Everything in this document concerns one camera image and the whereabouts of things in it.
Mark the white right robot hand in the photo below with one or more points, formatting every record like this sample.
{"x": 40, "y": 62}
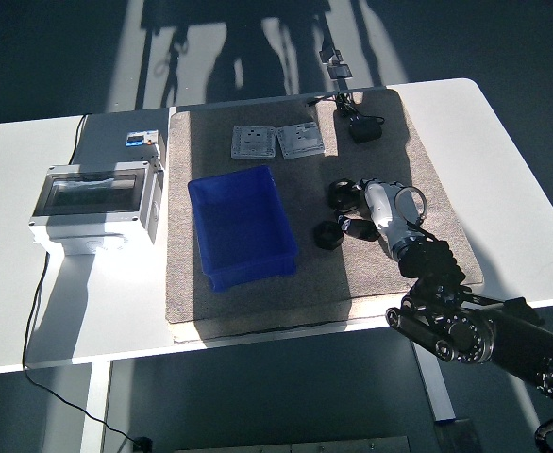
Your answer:
{"x": 385, "y": 207}

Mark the black hexagonal nut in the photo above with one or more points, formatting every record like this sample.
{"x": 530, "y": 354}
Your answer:
{"x": 328, "y": 236}
{"x": 342, "y": 196}

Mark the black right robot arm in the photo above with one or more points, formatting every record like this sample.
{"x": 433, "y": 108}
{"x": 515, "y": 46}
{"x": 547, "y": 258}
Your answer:
{"x": 465, "y": 330}

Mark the blue plastic box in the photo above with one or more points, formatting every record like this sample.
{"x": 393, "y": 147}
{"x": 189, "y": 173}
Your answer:
{"x": 239, "y": 222}

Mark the grey electrical distribution box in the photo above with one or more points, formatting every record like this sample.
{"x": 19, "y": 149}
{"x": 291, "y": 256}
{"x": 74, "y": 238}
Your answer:
{"x": 88, "y": 198}

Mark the black power adapter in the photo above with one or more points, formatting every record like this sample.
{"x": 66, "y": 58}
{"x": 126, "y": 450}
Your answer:
{"x": 366, "y": 131}

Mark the grey socket plate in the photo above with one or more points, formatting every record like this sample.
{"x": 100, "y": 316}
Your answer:
{"x": 301, "y": 140}
{"x": 253, "y": 141}

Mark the grey-brown mat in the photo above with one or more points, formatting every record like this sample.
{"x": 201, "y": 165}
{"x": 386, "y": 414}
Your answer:
{"x": 295, "y": 307}

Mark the white table leg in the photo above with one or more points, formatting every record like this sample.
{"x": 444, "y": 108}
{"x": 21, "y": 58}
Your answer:
{"x": 95, "y": 410}
{"x": 434, "y": 387}

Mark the grey table foot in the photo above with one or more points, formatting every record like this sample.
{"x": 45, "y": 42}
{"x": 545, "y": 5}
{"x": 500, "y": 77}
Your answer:
{"x": 456, "y": 436}

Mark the circuit breaker with blue label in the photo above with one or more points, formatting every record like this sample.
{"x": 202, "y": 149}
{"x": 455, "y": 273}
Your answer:
{"x": 139, "y": 138}

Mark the grey metal plate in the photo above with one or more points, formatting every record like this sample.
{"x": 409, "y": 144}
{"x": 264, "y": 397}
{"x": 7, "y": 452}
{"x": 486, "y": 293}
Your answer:
{"x": 290, "y": 446}

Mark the black floor plug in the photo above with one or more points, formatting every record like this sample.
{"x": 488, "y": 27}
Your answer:
{"x": 143, "y": 443}

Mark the black floor base plate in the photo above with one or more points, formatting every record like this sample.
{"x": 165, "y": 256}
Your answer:
{"x": 340, "y": 72}

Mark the black floor bracket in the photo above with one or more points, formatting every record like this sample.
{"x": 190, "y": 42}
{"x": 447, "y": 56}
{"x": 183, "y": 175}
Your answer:
{"x": 329, "y": 52}

